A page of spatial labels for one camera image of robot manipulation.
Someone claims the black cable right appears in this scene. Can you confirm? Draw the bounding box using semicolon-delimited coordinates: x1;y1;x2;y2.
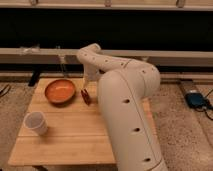
194;87;213;121

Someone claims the black table leg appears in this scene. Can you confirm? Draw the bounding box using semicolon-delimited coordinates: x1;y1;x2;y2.
28;66;42;87

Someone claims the red pepper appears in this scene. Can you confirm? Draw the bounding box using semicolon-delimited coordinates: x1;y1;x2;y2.
81;89;91;105

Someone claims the black cable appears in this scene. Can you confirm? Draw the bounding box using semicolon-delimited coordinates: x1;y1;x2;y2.
194;87;213;121
0;83;12;98

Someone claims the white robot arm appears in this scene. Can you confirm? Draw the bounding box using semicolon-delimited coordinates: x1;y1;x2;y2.
77;43;168;171

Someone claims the white plastic cup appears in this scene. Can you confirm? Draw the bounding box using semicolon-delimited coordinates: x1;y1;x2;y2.
24;111;48;135

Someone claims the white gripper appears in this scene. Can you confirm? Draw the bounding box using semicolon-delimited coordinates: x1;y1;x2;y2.
83;64;100;88

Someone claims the wooden table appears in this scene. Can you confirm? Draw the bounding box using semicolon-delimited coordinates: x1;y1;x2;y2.
7;77;164;167

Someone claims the black cable left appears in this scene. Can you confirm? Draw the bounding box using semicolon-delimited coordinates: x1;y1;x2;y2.
0;83;12;98

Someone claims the orange ceramic bowl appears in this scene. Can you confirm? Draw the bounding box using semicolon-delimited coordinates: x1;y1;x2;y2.
44;79;76;104

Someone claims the blue box on floor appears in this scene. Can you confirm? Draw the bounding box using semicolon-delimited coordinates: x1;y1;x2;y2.
185;93;206;108

